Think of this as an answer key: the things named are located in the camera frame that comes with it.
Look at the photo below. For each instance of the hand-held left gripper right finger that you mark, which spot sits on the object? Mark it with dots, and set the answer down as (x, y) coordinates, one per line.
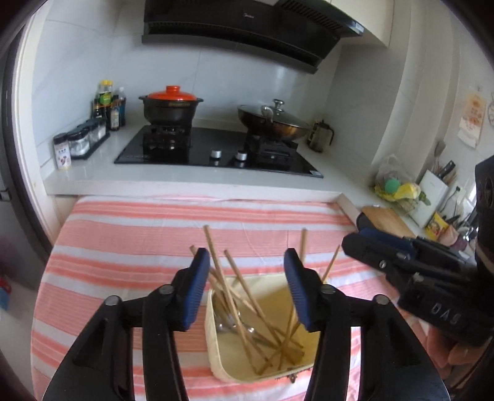
(303, 293)

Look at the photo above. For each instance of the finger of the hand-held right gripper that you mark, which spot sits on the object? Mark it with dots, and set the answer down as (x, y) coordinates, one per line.
(370, 252)
(386, 236)

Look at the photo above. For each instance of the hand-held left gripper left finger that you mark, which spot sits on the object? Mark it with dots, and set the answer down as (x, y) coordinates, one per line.
(197, 289)

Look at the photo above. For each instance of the light wooden chopstick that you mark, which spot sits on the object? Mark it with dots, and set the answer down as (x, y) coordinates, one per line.
(194, 250)

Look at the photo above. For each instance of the set of wooden chopsticks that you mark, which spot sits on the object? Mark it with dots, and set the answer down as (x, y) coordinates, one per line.
(234, 308)

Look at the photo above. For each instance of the metal spoon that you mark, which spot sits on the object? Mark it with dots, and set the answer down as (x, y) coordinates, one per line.
(224, 327)

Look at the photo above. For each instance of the cream ribbed utensil holder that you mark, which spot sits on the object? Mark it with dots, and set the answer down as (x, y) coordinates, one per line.
(235, 358)

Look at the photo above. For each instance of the person's right hand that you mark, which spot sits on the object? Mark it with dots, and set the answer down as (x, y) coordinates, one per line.
(451, 356)

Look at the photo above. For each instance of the wooden cutting board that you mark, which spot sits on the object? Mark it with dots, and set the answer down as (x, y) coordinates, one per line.
(389, 221)

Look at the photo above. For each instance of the black plastic tray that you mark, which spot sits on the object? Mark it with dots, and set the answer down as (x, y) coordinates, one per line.
(366, 221)

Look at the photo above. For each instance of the yellow fruit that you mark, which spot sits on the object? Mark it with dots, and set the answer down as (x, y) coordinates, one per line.
(407, 191)

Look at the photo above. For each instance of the green round fruit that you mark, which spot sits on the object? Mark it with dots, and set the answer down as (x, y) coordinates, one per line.
(394, 186)

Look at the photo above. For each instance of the yellow packet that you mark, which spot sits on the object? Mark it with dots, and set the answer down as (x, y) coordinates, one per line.
(438, 227)

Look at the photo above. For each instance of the white knife block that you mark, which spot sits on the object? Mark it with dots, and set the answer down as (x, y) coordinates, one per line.
(434, 192)

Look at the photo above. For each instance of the clear plastic bag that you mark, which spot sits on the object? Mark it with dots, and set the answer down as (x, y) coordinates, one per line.
(393, 167)

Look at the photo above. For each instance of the pink striped tablecloth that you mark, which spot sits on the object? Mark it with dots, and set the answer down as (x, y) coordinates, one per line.
(115, 250)

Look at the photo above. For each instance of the glass french press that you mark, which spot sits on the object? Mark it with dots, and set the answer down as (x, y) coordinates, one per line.
(320, 135)

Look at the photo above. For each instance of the black gas stove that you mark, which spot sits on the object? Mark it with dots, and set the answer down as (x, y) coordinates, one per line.
(200, 150)

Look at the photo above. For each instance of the dark wok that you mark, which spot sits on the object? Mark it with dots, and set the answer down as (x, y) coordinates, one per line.
(278, 131)

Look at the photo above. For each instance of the glass wok lid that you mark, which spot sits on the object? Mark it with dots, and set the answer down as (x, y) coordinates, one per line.
(285, 115)

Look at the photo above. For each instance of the metal spatula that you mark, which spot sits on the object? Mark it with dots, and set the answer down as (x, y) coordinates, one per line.
(267, 113)

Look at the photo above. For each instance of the black clay pot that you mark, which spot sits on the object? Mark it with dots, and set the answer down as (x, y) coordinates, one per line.
(171, 112)

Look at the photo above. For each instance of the glass spice jar rack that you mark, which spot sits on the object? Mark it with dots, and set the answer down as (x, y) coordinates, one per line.
(87, 138)

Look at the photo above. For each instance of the white labelled spice jar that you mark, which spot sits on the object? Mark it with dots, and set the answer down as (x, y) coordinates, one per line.
(63, 154)

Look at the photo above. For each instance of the dark sauce bottle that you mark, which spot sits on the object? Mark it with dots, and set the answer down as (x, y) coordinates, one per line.
(115, 117)
(121, 108)

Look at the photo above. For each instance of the orange pot lid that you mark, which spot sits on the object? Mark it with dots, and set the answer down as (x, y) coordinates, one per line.
(171, 94)

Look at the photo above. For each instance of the yellow capped bottle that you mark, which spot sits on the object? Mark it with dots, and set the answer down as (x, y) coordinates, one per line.
(105, 94)

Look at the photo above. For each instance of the black range hood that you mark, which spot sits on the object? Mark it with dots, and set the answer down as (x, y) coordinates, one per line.
(231, 23)

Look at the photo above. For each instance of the wall calendar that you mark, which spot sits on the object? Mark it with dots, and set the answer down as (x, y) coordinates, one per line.
(472, 119)

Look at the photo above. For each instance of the dark door frame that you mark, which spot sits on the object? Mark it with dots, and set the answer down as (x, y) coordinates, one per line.
(19, 135)

